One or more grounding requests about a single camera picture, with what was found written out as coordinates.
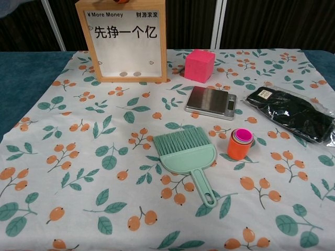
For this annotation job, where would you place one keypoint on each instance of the silver coin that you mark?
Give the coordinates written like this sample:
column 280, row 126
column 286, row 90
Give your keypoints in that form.
column 137, row 74
column 123, row 74

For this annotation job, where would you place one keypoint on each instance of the black gloves in plastic bag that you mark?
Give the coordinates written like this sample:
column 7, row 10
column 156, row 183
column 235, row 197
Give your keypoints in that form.
column 293, row 115

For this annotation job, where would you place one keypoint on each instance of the floral printed tablecloth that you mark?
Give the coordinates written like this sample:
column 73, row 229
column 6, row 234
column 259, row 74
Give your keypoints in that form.
column 167, row 225

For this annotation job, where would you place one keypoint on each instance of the orange nested cup stack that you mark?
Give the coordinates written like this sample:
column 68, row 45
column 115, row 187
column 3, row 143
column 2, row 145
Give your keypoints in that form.
column 236, row 150

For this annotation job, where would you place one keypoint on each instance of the white partition frame post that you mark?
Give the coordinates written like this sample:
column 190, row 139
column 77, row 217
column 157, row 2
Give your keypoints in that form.
column 218, row 23
column 53, row 26

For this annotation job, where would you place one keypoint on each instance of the silver digital kitchen scale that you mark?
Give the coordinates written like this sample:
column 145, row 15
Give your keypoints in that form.
column 206, row 100

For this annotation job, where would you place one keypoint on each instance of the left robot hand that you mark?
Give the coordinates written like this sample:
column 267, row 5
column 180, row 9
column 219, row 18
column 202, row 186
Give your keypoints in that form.
column 121, row 1

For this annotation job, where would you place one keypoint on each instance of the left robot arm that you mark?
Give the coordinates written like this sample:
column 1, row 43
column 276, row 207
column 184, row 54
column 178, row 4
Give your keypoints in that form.
column 5, row 6

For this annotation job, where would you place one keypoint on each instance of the wooden money box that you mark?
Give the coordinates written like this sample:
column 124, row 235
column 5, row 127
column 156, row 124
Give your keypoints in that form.
column 125, row 79

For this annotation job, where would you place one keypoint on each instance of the pink foam cube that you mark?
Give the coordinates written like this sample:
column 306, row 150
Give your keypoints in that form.
column 197, row 65

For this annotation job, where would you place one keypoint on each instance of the mint green hand brush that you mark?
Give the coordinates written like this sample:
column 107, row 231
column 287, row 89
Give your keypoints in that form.
column 187, row 159

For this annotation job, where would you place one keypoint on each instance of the teal table cover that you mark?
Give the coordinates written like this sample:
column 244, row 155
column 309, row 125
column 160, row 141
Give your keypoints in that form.
column 15, row 78

